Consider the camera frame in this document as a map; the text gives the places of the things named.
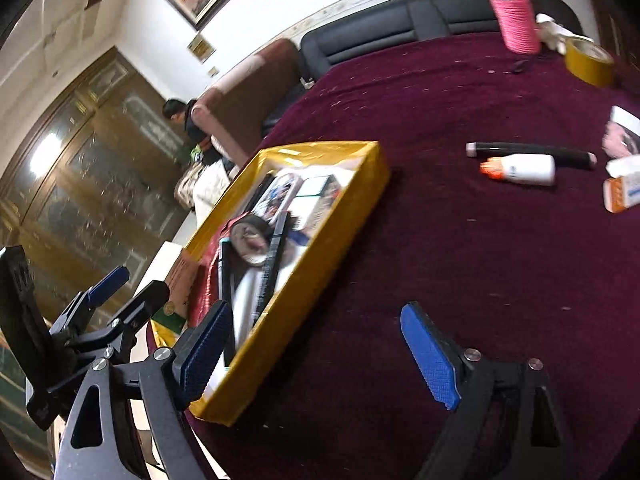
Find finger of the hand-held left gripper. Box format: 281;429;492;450
49;266;131;335
95;280;171;361

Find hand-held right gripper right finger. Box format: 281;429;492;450
400;301;576;480

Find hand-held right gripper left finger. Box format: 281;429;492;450
52;300;236;480

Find red foil packet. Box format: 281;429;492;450
187;235;226;331

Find black marker with orange cap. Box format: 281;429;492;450
252;210;293;323

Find black tape roll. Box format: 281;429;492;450
227;214;278;267

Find clear cartoon print pouch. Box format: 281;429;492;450
252;170;306;223

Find yellow taped cardboard tray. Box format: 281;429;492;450
150;140;391;427

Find blue and white box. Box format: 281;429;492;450
292;175;343;238

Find white glue bottle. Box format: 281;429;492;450
479;154;557;187

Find black marker with white cap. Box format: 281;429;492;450
465;141;597;172

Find orange and white medicine box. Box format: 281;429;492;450
602;170;640;214

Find small white box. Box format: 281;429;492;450
605;154;640;177

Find pink plush toy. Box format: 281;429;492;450
602;121;640;160

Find wooden glass panel doors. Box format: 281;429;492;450
0;44;201;326

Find patterned beige blanket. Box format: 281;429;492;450
174;160;236;213

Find brown armchair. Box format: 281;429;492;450
191;37;313;173

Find yellow tape roll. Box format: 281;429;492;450
564;37;616;87

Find black leather sofa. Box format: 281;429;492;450
262;0;586;133

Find bottle in pink knitted sleeve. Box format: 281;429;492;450
482;0;543;57

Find white gloves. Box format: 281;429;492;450
535;12;576;55

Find small wall plaque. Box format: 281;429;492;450
186;33;217;64

